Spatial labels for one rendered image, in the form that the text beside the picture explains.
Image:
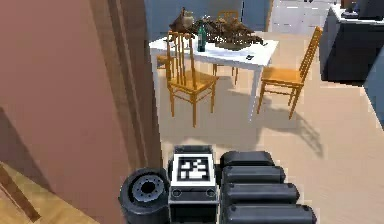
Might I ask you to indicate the beige round vase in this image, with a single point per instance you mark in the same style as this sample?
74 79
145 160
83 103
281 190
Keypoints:
188 19

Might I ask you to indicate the small black table item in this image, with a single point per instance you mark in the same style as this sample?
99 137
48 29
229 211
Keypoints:
249 57

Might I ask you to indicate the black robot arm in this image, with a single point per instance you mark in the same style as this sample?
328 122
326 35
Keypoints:
233 186

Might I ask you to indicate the green glass bottle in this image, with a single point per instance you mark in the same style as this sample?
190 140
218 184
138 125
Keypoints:
201 38

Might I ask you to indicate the orange wooden chair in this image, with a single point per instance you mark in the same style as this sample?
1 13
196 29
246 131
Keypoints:
228 15
286 75
186 80
162 60

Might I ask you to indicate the brown wooden door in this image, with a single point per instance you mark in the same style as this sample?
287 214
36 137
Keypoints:
66 100

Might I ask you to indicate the brown house plant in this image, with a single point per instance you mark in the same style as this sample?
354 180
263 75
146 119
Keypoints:
230 31

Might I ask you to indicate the white dining table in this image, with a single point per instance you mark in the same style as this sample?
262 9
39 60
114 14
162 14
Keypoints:
240 55

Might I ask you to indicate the dark grey kitchen counter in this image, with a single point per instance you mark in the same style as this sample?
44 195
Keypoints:
350 46

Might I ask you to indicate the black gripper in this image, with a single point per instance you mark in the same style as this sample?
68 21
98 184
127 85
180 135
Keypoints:
145 195

